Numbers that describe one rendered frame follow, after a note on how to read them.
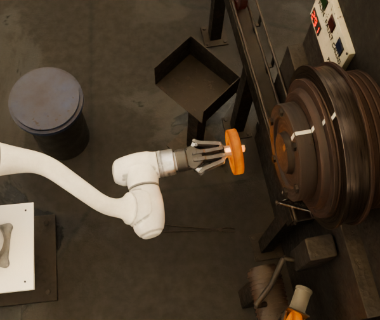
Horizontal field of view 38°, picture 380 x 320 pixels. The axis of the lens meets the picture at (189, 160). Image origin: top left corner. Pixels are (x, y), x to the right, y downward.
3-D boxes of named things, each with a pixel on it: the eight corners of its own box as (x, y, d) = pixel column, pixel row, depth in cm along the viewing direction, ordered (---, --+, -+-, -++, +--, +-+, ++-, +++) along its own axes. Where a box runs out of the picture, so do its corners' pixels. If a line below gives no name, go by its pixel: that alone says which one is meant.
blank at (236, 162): (235, 120, 182) (225, 122, 182) (245, 161, 175) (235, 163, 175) (233, 141, 196) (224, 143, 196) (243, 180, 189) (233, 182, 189)
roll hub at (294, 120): (279, 125, 173) (297, 84, 147) (302, 209, 164) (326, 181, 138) (262, 128, 173) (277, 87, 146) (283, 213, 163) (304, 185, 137)
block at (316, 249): (316, 246, 202) (334, 232, 180) (323, 267, 200) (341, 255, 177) (288, 251, 201) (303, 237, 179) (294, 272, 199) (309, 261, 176)
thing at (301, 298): (309, 294, 189) (314, 290, 184) (301, 318, 185) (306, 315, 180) (294, 286, 190) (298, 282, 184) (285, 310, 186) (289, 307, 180)
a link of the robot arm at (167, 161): (162, 181, 186) (179, 178, 186) (160, 173, 177) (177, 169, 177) (157, 156, 189) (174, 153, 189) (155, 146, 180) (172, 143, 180)
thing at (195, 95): (186, 112, 281) (191, 34, 213) (224, 146, 275) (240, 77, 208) (158, 138, 276) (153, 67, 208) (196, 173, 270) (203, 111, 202)
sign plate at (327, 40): (315, 13, 178) (330, -23, 161) (337, 84, 169) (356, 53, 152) (308, 14, 178) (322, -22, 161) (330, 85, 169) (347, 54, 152)
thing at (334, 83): (296, 106, 186) (334, 28, 142) (334, 240, 171) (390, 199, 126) (278, 109, 186) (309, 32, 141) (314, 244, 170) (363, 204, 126)
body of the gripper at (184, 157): (173, 153, 188) (200, 148, 189) (177, 176, 185) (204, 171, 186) (172, 145, 181) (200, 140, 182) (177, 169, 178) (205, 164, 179)
